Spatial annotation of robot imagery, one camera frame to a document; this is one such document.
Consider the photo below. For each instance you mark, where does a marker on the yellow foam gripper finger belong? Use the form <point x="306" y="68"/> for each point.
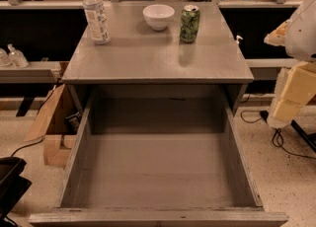
<point x="278" y="36"/>
<point x="295" y="88"/>

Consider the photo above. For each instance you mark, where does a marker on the clear plastic water bottle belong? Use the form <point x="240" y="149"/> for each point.
<point x="97" y="21"/>

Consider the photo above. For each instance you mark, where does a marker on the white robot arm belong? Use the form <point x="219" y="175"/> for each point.
<point x="301" y="33"/>

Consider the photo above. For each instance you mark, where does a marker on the open grey top drawer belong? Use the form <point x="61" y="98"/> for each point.
<point x="143" y="158"/>

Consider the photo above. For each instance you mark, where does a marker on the small white pump dispenser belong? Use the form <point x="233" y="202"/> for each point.
<point x="238" y="39"/>

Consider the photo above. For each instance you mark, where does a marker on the green soda can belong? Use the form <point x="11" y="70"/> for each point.
<point x="189" y="23"/>

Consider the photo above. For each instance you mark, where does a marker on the white ceramic bowl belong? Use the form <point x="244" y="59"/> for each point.
<point x="158" y="16"/>

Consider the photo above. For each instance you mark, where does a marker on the grey wooden cabinet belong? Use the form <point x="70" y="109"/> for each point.
<point x="136" y="54"/>

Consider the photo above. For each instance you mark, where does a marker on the cardboard box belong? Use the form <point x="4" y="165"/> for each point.
<point x="51" y="128"/>

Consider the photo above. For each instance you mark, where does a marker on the black bin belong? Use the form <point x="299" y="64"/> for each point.
<point x="12" y="186"/>

